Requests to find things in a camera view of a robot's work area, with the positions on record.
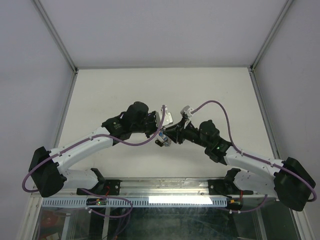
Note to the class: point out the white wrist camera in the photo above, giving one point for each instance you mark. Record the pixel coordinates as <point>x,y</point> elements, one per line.
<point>187,112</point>
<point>168,119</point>

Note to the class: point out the right aluminium frame post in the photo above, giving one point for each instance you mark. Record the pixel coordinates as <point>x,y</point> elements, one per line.
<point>272,33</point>

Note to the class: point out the aluminium mounting rail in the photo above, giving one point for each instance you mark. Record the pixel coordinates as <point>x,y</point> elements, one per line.
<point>162,186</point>

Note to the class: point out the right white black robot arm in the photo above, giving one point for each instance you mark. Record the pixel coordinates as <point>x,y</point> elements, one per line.
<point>287,180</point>

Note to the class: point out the black key fob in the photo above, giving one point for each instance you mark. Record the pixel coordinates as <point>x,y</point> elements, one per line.
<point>160,143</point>

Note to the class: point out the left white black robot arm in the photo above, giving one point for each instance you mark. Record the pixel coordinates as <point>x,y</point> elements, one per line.
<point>51,170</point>

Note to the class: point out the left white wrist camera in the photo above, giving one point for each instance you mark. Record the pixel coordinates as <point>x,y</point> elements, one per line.
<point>168,119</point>

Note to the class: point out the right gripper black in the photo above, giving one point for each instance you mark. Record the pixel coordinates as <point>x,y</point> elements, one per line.
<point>177,132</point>

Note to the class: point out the metal keyring holder with rings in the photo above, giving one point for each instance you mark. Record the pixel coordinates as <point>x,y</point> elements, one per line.
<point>167,140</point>

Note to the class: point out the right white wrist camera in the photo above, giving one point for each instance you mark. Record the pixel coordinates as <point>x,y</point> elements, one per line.
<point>187,112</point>

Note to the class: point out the left aluminium frame post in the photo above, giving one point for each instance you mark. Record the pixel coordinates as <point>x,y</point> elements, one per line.
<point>39,7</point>

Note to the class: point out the grey slotted cable duct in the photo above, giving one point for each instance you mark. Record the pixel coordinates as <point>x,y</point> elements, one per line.
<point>136,202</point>

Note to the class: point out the aluminium frame post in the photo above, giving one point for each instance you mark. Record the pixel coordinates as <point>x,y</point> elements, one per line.
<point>272,33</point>
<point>39,7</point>

